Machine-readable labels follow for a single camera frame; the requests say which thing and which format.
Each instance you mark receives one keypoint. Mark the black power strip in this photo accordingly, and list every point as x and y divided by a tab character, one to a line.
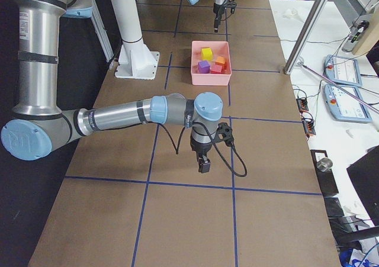
306	117

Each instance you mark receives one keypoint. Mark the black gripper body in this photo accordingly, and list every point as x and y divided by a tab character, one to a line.
197	148
218	10

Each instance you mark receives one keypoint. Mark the aluminium frame post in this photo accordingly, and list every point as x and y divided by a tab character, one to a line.
308	26

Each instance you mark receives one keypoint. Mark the pink plastic bin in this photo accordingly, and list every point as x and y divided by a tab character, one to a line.
219	48

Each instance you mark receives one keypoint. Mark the upper teach pendant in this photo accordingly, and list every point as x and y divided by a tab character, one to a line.
343	70

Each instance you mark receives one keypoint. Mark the red foam block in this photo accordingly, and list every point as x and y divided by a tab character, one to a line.
216	69

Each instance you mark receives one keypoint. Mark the silver metal cylinder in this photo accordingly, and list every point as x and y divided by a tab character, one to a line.
324	164

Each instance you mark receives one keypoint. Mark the purple foam block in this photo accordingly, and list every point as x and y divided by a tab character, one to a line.
203	66

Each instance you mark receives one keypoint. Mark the brown paper table cover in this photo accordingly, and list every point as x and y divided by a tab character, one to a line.
134	197

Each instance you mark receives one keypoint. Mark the orange foam block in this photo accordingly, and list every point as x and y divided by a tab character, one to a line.
220	60

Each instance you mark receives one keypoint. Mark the teach pendant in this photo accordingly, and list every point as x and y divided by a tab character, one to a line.
343	107
343	70

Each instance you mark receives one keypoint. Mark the yellow foam block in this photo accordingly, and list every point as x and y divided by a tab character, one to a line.
206	53

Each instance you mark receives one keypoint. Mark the lower teach pendant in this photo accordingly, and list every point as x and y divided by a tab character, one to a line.
343	107

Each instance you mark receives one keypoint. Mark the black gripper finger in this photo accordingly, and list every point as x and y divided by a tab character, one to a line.
204	165
216	24

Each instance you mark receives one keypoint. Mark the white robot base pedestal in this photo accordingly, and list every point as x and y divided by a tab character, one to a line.
135	61

